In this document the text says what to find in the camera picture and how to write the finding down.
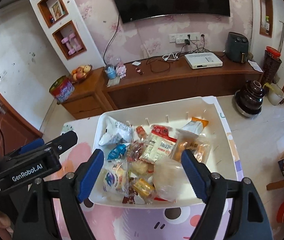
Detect white plastic storage bin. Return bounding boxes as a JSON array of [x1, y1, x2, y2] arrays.
[[89, 96, 238, 209]]

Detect blueberry cake packet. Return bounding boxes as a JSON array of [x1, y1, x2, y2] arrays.
[[103, 160, 130, 197]]

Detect orange cookies clear tray pack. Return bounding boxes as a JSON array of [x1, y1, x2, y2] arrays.
[[172, 132, 211, 164]]

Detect blue snack packet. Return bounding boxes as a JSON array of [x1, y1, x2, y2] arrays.
[[107, 143, 130, 160]]

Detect dark green air fryer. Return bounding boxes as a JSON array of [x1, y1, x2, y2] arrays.
[[225, 32, 249, 63]]

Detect orange fried snack clear packet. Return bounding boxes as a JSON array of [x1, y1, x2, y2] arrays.
[[135, 126, 148, 141]]

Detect fruit basket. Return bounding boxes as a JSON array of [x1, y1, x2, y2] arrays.
[[69, 64, 93, 83]]

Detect red round tin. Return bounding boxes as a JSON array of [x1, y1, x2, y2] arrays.
[[49, 75, 74, 103]]

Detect yellow small snack packet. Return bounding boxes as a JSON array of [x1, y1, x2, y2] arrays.
[[132, 178, 155, 198]]

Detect clear nut candy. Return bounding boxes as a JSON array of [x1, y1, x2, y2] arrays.
[[126, 141, 146, 163]]

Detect blue snow globe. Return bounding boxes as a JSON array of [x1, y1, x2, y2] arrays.
[[105, 64, 117, 80]]

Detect pink plush toy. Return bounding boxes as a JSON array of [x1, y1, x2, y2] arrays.
[[115, 59, 127, 79]]

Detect pale rice cracker pack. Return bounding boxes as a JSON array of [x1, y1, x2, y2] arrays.
[[130, 160, 154, 177]]

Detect framed picture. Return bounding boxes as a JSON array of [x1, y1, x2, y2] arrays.
[[47, 0, 65, 21]]

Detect wooden door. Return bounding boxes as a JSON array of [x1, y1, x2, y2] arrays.
[[0, 94, 43, 158]]

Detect red square snack packet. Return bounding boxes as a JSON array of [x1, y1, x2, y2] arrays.
[[151, 124, 173, 137]]

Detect red white biscuit packet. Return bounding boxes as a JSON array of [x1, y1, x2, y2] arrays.
[[139, 133, 177, 164]]

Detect large rice cake pack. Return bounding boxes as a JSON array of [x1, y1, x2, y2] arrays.
[[153, 157, 188, 202]]

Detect pink dumbbells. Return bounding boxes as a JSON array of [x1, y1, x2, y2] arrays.
[[61, 33, 83, 56]]

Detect silver white snack bag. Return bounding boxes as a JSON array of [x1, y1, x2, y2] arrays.
[[98, 116, 133, 146]]

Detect dark red snack packet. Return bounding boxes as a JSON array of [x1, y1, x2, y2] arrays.
[[122, 189, 145, 205]]

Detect white set-top box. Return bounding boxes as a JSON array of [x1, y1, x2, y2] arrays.
[[185, 53, 223, 69]]

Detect wooden tv cabinet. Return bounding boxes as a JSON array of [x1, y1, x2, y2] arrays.
[[62, 57, 263, 119]]

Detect tall dark woven basket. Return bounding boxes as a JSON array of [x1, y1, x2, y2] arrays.
[[261, 46, 282, 85]]

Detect orange white wafer packet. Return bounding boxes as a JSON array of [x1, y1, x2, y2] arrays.
[[177, 117, 209, 135]]

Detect white plastic bucket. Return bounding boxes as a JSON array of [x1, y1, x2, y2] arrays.
[[263, 83, 284, 106]]

